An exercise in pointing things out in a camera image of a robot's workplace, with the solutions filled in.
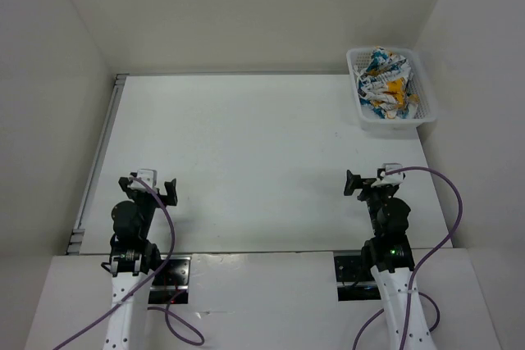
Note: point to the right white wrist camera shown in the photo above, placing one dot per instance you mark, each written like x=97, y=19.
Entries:
x=390, y=174

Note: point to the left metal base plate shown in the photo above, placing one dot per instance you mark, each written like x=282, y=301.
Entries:
x=171, y=285

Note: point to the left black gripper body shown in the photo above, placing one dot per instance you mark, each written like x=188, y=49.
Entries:
x=147, y=202

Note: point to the aluminium rail frame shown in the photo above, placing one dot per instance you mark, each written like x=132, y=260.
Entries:
x=77, y=234

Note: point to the patterned white teal yellow shorts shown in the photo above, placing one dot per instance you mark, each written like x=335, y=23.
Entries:
x=383, y=85

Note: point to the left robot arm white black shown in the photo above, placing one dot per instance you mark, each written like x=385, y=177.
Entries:
x=134, y=260

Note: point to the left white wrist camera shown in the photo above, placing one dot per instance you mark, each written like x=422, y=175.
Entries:
x=141, y=177

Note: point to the metal base plate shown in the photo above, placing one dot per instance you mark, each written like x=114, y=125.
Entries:
x=171, y=285
x=353, y=284

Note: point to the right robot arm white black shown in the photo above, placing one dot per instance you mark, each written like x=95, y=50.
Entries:
x=389, y=258

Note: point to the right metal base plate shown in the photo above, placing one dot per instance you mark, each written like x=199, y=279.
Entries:
x=353, y=284

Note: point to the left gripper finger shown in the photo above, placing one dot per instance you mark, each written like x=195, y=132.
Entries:
x=124, y=183
x=170, y=199

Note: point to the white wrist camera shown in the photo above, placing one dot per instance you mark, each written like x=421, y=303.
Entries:
x=141, y=177
x=390, y=174

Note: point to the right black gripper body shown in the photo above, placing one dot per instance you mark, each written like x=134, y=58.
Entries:
x=375, y=196

